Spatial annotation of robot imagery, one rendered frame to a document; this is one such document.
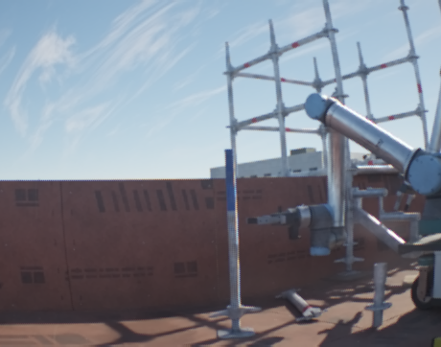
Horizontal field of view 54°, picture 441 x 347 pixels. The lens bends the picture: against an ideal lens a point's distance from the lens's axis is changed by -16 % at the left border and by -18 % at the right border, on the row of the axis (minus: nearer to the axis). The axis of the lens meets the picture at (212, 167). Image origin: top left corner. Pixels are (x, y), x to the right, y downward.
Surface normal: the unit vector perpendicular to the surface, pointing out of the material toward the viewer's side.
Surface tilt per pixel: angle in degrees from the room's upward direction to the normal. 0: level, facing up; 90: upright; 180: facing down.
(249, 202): 90
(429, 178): 93
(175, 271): 90
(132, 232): 90
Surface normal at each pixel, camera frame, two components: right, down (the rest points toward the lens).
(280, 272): 0.47, -0.09
